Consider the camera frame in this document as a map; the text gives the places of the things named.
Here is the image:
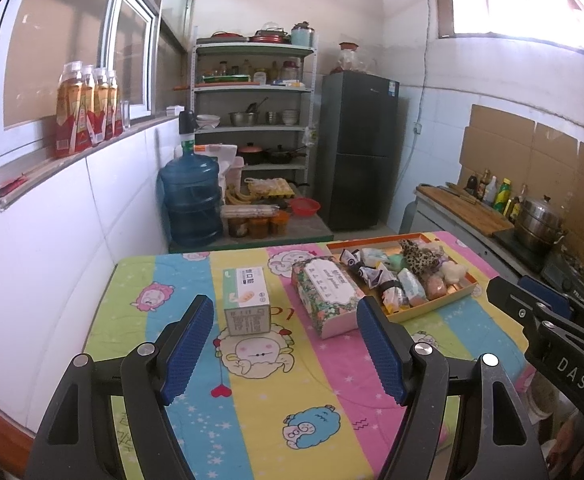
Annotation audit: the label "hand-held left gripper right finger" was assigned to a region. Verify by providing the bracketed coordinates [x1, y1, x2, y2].
[356, 295, 550, 480]

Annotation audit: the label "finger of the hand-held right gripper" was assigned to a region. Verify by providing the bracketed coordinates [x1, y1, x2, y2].
[517, 274, 575, 321]
[487, 276, 545, 328]

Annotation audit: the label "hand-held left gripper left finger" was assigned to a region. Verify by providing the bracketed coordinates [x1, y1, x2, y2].
[24, 294, 216, 480]

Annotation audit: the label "orange rimmed tray box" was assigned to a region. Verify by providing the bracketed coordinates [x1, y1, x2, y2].
[326, 232, 479, 324]

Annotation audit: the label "light blue tissue packet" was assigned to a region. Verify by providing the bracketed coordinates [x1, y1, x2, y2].
[397, 267, 429, 307]

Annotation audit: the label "white purple wipes packet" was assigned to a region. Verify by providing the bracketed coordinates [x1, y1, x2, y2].
[339, 248, 397, 292]

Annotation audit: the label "pale clear plastic packet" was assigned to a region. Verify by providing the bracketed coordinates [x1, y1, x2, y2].
[361, 247, 390, 267]

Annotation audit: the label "leopard print scrunchie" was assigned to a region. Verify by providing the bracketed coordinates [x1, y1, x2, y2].
[403, 240, 435, 277]

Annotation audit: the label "orange soft block in wrap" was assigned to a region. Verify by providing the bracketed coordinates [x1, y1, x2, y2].
[422, 276, 448, 301]

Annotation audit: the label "gas stove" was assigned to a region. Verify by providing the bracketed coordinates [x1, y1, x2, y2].
[494, 227, 584, 301]

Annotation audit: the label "clear orange packet black band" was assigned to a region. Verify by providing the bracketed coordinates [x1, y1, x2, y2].
[379, 282, 409, 313]

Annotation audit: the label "steel steamer pot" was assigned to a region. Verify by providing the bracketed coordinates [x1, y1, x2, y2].
[514, 197, 568, 256]

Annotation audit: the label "floral tissue box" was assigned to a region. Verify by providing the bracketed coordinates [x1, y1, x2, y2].
[291, 256, 367, 341]

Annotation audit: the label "green white carton box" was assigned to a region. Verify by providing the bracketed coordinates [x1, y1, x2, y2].
[223, 265, 273, 337]

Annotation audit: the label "colourful cartoon printed blanket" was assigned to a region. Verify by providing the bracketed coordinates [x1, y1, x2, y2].
[82, 231, 530, 480]

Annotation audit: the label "grey counter cabinet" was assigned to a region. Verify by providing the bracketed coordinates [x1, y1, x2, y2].
[414, 185, 584, 301]

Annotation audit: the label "wooden cutting board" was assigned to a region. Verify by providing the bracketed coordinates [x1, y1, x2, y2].
[417, 185, 515, 237]

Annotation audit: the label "green yellow bottle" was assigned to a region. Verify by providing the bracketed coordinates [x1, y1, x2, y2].
[494, 178, 513, 211]

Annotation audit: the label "green low platform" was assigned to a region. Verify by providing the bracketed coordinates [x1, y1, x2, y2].
[168, 180, 333, 253]

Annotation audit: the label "blue water jug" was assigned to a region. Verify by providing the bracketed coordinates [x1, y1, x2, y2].
[158, 155, 225, 247]

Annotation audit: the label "long noodle pack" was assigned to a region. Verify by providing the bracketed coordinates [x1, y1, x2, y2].
[220, 203, 280, 220]

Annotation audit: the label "bananas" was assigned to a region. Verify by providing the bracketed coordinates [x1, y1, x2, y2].
[226, 185, 253, 206]

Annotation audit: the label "egg tray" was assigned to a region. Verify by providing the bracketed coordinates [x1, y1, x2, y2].
[245, 177, 295, 198]

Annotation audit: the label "dark grey fridge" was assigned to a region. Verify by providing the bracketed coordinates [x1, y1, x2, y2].
[316, 71, 400, 232]

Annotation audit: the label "white sack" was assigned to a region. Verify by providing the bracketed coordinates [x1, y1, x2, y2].
[194, 144, 239, 176]

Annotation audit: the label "black pot with red lid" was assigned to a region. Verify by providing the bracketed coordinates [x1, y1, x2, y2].
[237, 142, 267, 166]

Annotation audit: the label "black wok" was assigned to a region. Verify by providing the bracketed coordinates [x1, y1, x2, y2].
[264, 145, 307, 165]

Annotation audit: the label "black white water pump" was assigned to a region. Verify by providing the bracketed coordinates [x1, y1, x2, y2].
[178, 110, 220, 136]

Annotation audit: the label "white metal shelf rack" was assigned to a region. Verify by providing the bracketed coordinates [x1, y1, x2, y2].
[192, 37, 317, 196]

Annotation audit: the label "row of condiment jars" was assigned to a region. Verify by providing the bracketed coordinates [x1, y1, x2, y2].
[204, 58, 305, 86]

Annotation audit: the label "glass jar with brown lid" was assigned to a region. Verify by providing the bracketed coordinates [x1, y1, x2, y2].
[333, 42, 373, 75]

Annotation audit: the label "high bright window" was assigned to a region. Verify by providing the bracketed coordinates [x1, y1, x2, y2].
[434, 0, 584, 61]

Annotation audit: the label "sliding window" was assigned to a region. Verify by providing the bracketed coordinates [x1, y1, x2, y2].
[0, 0, 193, 161]

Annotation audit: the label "red stacked pans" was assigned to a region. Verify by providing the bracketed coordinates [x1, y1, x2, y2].
[249, 29, 291, 43]

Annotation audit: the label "teal enamel pot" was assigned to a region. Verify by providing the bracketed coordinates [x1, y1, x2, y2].
[290, 22, 315, 47]

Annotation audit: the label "brown cardboard wall panel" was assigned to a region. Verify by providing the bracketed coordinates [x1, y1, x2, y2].
[458, 104, 584, 281]

